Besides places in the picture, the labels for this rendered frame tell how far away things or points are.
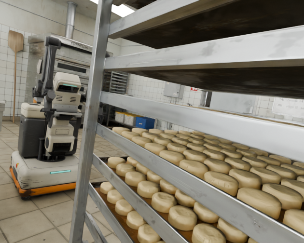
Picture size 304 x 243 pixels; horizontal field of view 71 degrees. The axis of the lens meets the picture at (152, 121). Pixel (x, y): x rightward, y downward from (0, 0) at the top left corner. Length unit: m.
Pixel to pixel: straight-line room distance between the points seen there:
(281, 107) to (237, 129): 4.46
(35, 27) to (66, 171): 4.51
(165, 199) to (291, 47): 0.32
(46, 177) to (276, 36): 2.09
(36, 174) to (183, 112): 1.92
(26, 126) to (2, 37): 3.78
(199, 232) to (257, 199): 0.12
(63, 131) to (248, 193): 1.98
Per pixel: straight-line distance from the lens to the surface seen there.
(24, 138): 2.37
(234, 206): 0.27
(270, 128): 0.24
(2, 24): 5.94
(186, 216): 0.40
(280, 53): 0.25
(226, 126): 0.26
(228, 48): 0.28
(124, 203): 0.59
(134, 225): 0.53
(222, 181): 0.32
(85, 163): 0.64
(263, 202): 0.29
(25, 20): 6.11
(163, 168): 0.35
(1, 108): 1.61
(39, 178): 2.17
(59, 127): 2.15
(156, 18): 0.44
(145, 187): 0.47
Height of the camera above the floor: 1.07
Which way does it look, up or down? 7 degrees down
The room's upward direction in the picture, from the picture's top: 9 degrees clockwise
